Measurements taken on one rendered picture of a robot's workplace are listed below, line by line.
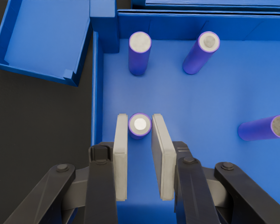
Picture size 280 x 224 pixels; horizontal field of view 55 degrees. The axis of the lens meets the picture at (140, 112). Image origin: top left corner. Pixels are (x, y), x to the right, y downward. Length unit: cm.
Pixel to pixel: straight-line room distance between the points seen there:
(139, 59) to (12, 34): 59
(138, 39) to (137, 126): 7
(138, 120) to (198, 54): 8
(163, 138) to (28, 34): 64
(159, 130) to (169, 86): 11
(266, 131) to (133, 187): 13
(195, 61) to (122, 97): 8
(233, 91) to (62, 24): 55
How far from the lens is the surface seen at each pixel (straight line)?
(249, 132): 26
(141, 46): 22
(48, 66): 73
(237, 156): 29
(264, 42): 32
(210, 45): 23
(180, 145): 17
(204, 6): 45
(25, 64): 75
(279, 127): 23
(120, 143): 15
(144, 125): 20
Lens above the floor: 67
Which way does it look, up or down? 82 degrees down
